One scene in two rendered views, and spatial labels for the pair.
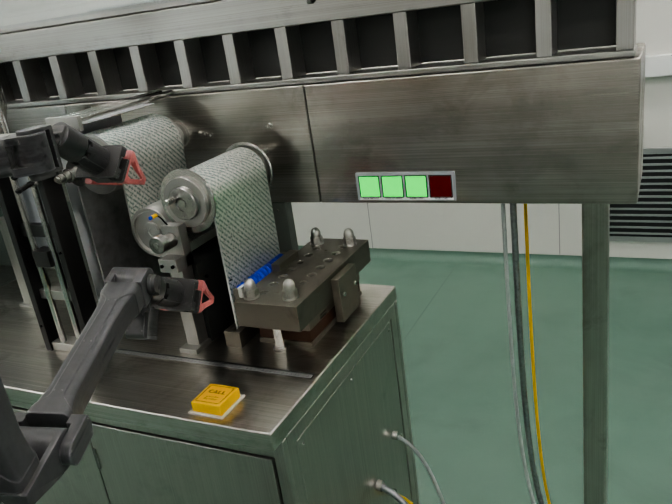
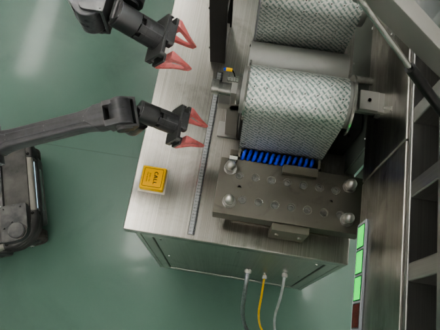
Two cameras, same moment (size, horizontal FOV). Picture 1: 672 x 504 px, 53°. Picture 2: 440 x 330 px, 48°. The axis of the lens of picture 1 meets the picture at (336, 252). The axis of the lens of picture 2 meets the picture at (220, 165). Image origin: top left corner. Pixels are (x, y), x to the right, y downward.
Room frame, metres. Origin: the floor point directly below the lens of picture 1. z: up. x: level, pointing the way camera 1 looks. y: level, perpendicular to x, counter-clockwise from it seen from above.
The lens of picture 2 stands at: (1.20, -0.20, 2.33)
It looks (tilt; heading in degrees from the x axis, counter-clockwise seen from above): 71 degrees down; 69
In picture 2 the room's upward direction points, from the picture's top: 3 degrees clockwise
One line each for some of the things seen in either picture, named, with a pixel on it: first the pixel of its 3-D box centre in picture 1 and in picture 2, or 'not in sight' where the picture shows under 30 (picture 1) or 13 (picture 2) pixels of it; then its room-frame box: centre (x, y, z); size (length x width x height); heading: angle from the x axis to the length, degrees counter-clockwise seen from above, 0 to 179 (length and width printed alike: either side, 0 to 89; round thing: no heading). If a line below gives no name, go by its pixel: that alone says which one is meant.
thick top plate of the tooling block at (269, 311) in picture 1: (308, 279); (287, 198); (1.52, 0.08, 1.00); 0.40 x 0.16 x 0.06; 152
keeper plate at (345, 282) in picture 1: (346, 292); (287, 234); (1.49, -0.01, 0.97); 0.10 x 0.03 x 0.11; 152
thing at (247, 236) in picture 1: (249, 239); (285, 141); (1.54, 0.20, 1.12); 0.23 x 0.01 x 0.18; 152
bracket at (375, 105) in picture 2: not in sight; (371, 101); (1.72, 0.17, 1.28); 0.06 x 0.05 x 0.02; 152
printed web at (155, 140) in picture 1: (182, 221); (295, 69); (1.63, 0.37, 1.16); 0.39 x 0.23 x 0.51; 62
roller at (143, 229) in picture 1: (184, 214); (296, 70); (1.62, 0.36, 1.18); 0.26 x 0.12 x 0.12; 152
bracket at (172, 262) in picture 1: (182, 289); (228, 109); (1.44, 0.36, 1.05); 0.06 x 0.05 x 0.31; 152
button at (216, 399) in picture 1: (216, 399); (153, 179); (1.18, 0.28, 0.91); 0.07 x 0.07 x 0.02; 62
